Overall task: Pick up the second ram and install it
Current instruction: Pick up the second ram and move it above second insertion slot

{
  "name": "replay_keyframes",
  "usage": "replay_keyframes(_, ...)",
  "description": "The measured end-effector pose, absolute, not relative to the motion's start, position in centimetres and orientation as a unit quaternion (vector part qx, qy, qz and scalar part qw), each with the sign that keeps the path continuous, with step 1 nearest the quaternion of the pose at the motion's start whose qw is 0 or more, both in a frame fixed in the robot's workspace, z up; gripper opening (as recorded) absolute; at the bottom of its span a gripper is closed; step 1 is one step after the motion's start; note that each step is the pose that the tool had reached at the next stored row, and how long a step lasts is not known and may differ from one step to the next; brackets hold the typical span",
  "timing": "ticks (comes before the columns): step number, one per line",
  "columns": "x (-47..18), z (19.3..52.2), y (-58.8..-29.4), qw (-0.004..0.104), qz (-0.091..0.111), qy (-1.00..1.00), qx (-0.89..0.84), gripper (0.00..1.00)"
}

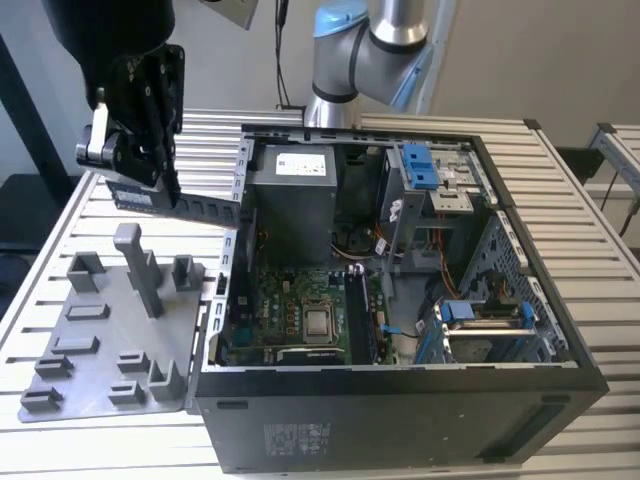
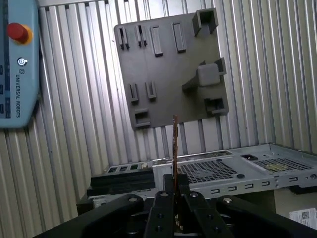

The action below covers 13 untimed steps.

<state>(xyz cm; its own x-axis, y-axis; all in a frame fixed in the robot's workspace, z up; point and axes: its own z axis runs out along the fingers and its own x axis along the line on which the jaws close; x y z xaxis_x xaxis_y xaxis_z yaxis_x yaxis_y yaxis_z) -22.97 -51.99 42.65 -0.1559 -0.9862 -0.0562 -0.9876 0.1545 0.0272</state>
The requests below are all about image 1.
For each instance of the blue bay clip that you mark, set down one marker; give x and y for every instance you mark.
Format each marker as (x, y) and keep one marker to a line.
(527, 315)

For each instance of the black table corner cap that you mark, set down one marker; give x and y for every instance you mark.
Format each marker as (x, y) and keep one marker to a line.
(532, 124)
(606, 127)

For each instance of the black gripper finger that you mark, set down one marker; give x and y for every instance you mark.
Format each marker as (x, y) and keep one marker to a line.
(92, 145)
(155, 115)

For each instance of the metal disk bay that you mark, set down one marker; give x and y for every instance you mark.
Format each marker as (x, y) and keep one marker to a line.
(480, 345)

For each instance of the grey plastic parts rack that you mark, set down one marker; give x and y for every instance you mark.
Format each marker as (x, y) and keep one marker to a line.
(125, 320)

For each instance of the CPU socket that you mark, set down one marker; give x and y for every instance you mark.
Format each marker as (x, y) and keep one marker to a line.
(318, 302)

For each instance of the blue disk carrier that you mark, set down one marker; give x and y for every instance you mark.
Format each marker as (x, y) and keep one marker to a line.
(457, 311)
(420, 170)

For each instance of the silver CPU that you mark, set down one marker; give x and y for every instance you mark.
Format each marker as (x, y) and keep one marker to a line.
(319, 325)

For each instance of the black open PC case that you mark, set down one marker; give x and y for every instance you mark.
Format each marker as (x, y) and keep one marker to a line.
(400, 425)

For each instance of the black stand frame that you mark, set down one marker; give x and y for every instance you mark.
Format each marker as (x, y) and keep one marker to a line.
(30, 210)

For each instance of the metal drive cage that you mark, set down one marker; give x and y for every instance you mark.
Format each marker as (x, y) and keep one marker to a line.
(410, 240)

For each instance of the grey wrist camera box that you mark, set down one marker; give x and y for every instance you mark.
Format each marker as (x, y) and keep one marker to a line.
(235, 12)

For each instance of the metal slat side table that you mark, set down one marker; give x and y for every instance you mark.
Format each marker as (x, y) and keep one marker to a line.
(625, 150)

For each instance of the black graphics card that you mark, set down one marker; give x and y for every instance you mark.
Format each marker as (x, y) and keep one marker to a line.
(310, 356)

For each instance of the green motherboard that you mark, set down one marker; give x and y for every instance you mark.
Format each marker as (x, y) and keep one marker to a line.
(280, 305)

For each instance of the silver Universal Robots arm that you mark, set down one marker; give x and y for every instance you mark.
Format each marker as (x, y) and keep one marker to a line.
(345, 65)

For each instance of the RAM stick with label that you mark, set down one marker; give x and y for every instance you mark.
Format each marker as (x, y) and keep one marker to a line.
(205, 209)

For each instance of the grey power supply unit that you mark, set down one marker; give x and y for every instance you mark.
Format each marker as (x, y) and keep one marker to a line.
(295, 220)

